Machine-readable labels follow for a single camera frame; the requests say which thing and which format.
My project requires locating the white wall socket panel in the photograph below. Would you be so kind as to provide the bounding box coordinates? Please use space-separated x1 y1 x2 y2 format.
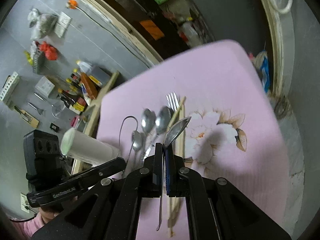
54 12 72 38

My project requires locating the dark soy sauce bottle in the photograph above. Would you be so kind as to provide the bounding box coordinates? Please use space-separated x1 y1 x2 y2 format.
57 88 87 112

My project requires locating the wooden knife holder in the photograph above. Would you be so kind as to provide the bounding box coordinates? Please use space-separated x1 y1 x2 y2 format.
10 102 40 128

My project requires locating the orange sauce pouch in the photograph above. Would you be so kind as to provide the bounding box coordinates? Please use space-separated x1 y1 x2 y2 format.
80 72 98 99

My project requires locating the white wall box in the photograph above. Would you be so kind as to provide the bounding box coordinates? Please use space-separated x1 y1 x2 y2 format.
35 76 55 98

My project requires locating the grey wall spice rack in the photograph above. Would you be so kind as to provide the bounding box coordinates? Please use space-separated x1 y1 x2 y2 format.
30 41 45 74

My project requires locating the person's left hand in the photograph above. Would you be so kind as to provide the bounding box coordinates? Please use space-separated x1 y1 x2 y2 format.
39 197 77 224

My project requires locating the large dark vinegar jug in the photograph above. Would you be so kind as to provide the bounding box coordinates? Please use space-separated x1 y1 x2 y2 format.
76 60 111 87

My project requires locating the pink floral table cloth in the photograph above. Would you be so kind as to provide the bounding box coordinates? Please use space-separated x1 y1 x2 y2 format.
97 40 290 239

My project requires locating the grey cabinet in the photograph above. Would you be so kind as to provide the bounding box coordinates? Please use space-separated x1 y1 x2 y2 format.
191 0 270 55

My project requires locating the red plastic bag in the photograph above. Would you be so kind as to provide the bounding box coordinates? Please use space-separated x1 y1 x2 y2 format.
38 41 58 61

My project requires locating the white wall basket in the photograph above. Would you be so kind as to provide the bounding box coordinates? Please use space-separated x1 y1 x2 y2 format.
0 72 20 103

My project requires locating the clear bag of dried goods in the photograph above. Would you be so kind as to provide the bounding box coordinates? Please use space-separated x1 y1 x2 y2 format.
27 8 58 41

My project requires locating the hanging mesh strainer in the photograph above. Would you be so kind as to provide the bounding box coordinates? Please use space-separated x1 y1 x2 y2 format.
28 102 66 119

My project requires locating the wooden chopstick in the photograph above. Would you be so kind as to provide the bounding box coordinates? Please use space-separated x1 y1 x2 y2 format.
166 104 186 238
167 96 186 131

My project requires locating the steel fork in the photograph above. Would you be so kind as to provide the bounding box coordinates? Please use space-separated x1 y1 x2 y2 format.
166 92 180 112

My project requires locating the orange plug adapter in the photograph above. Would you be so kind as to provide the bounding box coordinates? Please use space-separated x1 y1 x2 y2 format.
66 0 78 9

